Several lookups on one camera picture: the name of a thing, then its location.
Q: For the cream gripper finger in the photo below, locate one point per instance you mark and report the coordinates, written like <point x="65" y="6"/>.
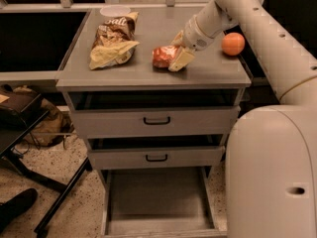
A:
<point x="181" y="59"/>
<point x="177" y="41"/>

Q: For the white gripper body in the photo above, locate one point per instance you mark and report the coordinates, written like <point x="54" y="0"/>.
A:
<point x="193" y="37"/>

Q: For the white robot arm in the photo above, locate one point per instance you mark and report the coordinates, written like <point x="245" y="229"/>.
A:
<point x="271" y="156"/>

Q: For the grey drawer cabinet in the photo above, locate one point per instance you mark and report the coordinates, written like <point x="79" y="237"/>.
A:
<point x="212" y="80"/>

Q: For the middle grey drawer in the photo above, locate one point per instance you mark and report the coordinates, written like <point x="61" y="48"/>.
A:
<point x="150" y="158"/>

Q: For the top grey drawer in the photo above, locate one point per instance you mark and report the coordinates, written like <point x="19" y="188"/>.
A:
<point x="154" y="122"/>

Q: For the bottom grey open drawer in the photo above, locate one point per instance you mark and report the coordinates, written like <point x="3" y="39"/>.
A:
<point x="159" y="203"/>

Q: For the orange fruit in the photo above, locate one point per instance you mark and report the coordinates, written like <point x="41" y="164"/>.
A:
<point x="233" y="44"/>

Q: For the brown chip bag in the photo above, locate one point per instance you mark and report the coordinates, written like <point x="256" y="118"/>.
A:
<point x="114" y="42"/>

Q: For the black side table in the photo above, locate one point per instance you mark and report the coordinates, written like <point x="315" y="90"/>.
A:
<point x="14" y="143"/>

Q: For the black shoe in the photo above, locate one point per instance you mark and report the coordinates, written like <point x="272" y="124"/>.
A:
<point x="16" y="206"/>

